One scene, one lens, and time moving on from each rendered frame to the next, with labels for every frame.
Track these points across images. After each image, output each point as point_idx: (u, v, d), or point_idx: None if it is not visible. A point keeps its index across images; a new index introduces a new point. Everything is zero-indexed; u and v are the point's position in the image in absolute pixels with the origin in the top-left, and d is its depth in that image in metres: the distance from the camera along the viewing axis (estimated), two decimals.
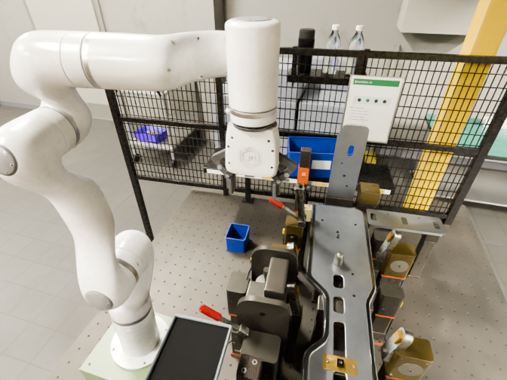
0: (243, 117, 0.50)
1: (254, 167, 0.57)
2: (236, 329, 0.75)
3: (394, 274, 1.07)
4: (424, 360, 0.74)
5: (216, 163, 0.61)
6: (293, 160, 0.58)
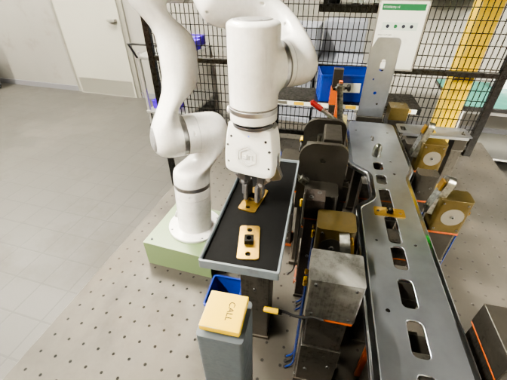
0: (239, 116, 0.50)
1: (251, 167, 0.57)
2: (298, 177, 0.84)
3: (427, 168, 1.16)
4: (466, 202, 0.83)
5: None
6: (281, 172, 0.59)
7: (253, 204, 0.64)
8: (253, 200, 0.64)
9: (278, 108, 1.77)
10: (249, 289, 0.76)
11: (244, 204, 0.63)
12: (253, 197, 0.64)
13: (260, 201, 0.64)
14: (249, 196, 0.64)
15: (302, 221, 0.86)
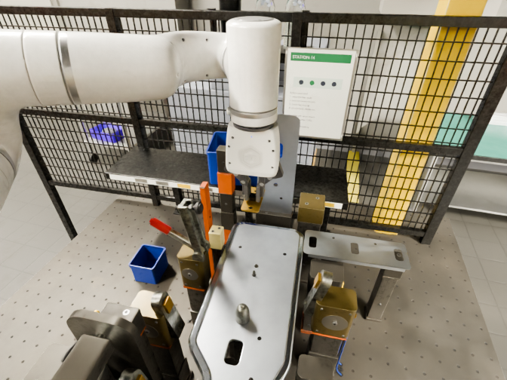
0: (244, 117, 0.50)
1: (254, 167, 0.57)
2: None
3: (330, 332, 0.73)
4: None
5: (231, 171, 0.61)
6: (282, 169, 0.60)
7: (254, 204, 0.64)
8: (253, 200, 0.64)
9: None
10: None
11: (245, 205, 0.63)
12: (254, 197, 0.64)
13: (261, 200, 0.64)
14: (250, 197, 0.64)
15: None
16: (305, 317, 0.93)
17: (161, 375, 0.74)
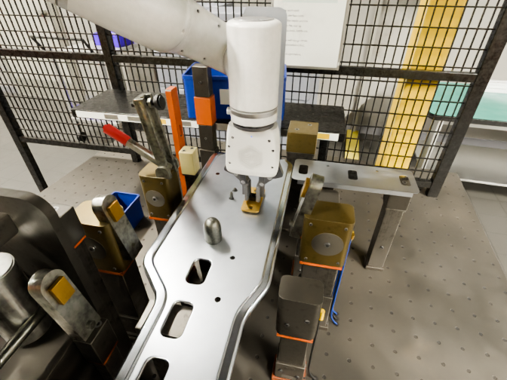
0: (244, 117, 0.50)
1: (254, 167, 0.57)
2: None
3: (322, 259, 0.59)
4: None
5: None
6: (282, 169, 0.60)
7: (254, 204, 0.64)
8: (253, 200, 0.64)
9: None
10: None
11: (245, 205, 0.63)
12: (254, 197, 0.64)
13: (261, 200, 0.64)
14: (250, 197, 0.64)
15: None
16: (295, 261, 0.80)
17: (117, 314, 0.61)
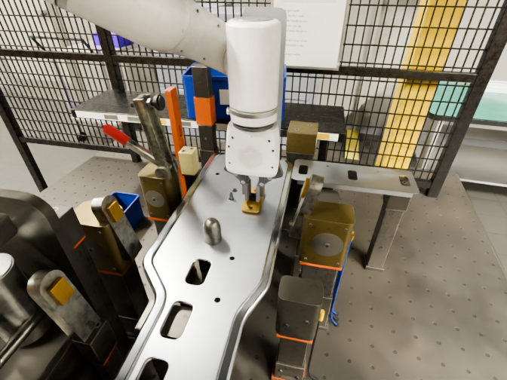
0: (244, 117, 0.50)
1: (254, 167, 0.57)
2: None
3: (322, 260, 0.59)
4: None
5: None
6: (282, 169, 0.60)
7: (254, 204, 0.64)
8: (253, 200, 0.64)
9: None
10: None
11: (245, 205, 0.63)
12: (254, 197, 0.64)
13: (261, 200, 0.64)
14: (250, 197, 0.64)
15: None
16: (295, 261, 0.80)
17: (117, 314, 0.61)
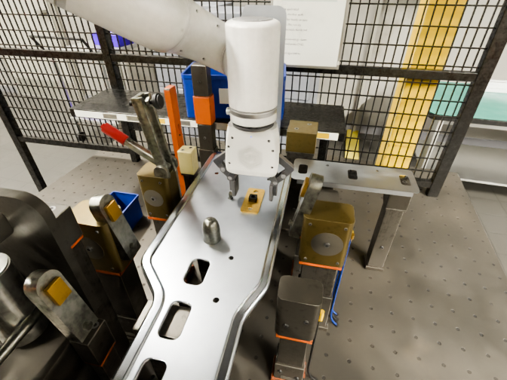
0: (243, 117, 0.50)
1: (254, 167, 0.57)
2: None
3: (322, 259, 0.59)
4: None
5: (219, 165, 0.61)
6: (291, 163, 0.58)
7: (253, 205, 0.63)
8: (253, 200, 0.64)
9: None
10: None
11: (244, 206, 0.63)
12: (253, 198, 0.64)
13: (260, 201, 0.64)
14: (249, 197, 0.64)
15: None
16: (295, 261, 0.79)
17: (115, 315, 0.61)
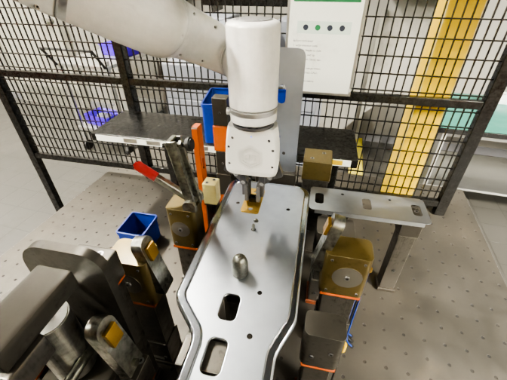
0: (243, 117, 0.50)
1: (254, 167, 0.57)
2: None
3: (342, 291, 0.63)
4: None
5: None
6: (282, 169, 0.60)
7: (253, 205, 0.63)
8: (253, 200, 0.64)
9: None
10: None
11: (245, 206, 0.63)
12: (254, 199, 0.64)
13: (261, 202, 0.64)
14: (250, 198, 0.64)
15: None
16: (311, 284, 0.83)
17: (147, 341, 0.65)
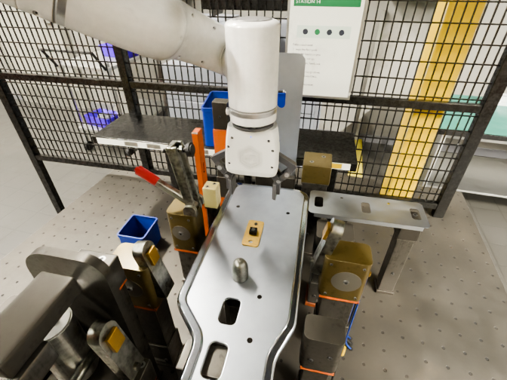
0: (243, 117, 0.50)
1: (254, 167, 0.57)
2: None
3: (340, 294, 0.64)
4: None
5: (216, 163, 0.61)
6: (293, 160, 0.58)
7: (253, 238, 0.69)
8: (253, 234, 0.69)
9: None
10: None
11: (245, 239, 0.69)
12: (254, 232, 0.69)
13: (260, 234, 0.70)
14: (250, 231, 0.69)
15: None
16: (310, 287, 0.84)
17: (148, 344, 0.65)
